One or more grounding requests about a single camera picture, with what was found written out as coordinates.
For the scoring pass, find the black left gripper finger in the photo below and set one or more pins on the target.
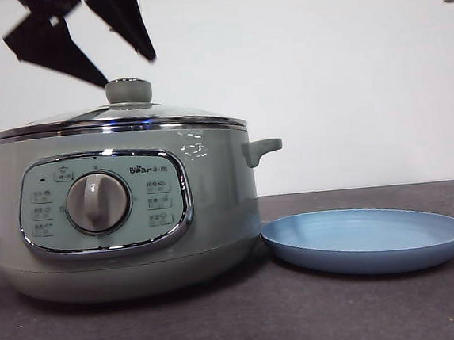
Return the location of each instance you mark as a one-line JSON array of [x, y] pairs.
[[122, 16], [51, 46]]

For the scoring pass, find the glass lid with green knob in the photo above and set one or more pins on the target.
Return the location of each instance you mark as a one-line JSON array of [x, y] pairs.
[[129, 93]]

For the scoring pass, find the pale green electric steamer pot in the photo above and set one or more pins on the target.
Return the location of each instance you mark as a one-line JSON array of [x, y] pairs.
[[213, 195]]

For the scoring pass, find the blue plate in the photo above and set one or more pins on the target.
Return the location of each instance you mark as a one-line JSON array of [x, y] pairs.
[[360, 242]]

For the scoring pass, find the grey control dial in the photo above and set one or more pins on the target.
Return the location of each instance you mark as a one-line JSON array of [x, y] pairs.
[[96, 203]]

